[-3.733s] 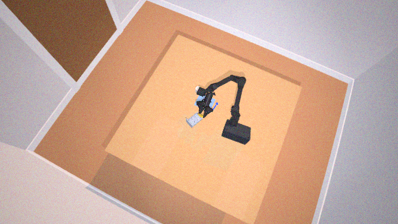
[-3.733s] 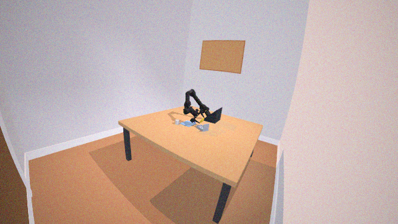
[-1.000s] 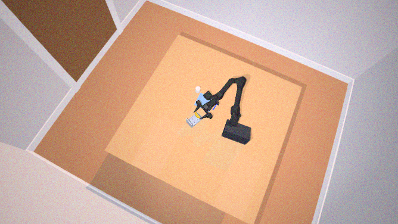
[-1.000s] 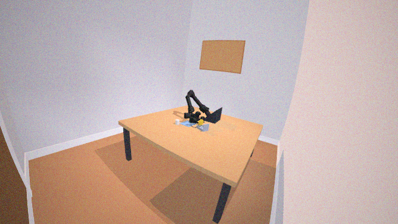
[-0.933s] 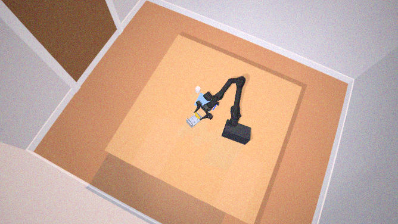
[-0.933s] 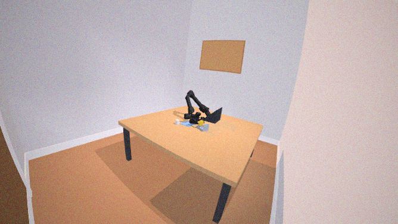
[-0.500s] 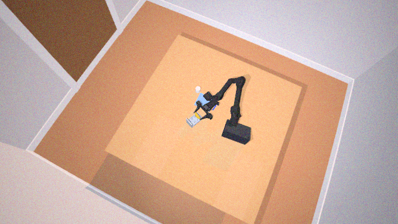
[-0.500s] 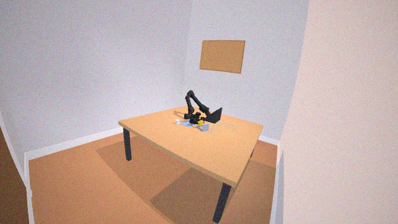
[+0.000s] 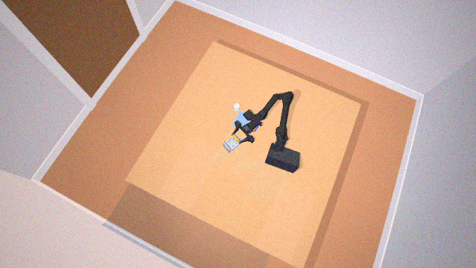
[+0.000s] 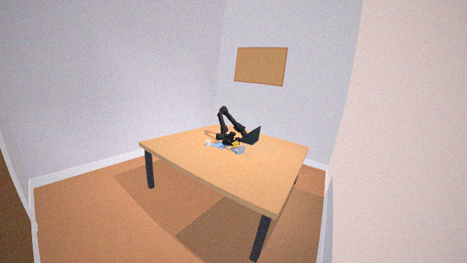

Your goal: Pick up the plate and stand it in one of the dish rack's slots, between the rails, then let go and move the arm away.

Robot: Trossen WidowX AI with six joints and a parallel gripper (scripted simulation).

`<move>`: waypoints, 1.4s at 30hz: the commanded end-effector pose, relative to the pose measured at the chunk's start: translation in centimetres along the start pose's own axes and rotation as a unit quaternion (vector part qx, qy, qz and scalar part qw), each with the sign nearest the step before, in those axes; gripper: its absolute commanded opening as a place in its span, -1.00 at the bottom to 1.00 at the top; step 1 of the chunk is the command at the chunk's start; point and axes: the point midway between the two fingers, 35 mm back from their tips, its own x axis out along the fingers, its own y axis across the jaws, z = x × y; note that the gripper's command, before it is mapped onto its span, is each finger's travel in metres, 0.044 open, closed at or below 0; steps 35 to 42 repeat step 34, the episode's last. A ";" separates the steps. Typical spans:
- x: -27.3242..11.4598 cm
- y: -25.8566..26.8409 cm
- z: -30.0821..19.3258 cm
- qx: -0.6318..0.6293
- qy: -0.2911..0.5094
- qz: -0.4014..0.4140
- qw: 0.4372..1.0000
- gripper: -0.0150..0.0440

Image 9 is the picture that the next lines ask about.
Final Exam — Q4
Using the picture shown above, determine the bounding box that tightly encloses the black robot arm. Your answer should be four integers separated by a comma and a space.
243, 91, 294, 152

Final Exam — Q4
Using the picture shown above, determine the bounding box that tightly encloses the light blue mat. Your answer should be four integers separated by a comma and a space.
232, 111, 250, 127

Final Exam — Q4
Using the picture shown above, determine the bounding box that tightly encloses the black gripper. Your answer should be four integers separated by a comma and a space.
232, 120, 254, 144

